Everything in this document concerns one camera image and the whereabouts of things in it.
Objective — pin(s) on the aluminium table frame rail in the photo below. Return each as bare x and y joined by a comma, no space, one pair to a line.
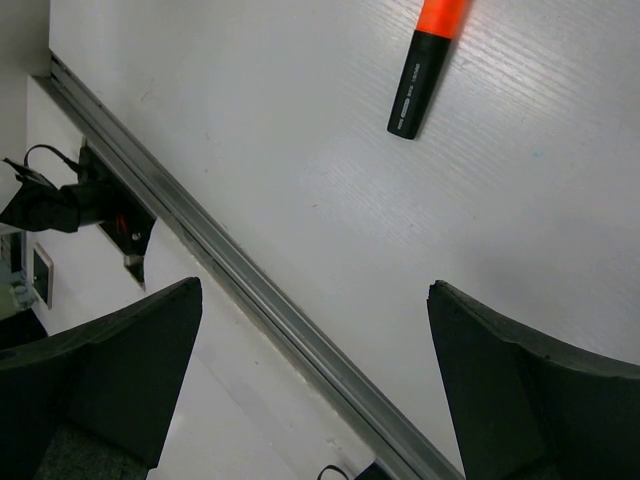
400,448

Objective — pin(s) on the orange capped black highlighter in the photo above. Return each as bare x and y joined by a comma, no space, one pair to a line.
437,26

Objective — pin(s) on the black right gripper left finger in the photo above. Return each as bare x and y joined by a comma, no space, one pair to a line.
96,401

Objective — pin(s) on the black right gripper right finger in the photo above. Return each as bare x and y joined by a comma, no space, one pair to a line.
525,405

